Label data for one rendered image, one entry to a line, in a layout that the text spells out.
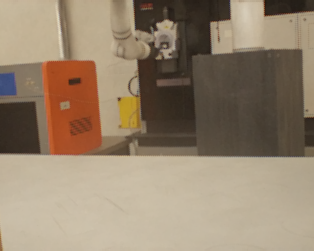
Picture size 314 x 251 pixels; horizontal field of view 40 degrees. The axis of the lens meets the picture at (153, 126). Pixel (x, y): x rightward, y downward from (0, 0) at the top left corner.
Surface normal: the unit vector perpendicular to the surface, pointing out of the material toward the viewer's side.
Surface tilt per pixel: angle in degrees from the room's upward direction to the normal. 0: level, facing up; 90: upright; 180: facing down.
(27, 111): 90
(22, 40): 90
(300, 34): 90
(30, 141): 90
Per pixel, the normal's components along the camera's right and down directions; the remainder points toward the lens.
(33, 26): -0.35, 0.14
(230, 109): -0.57, 0.14
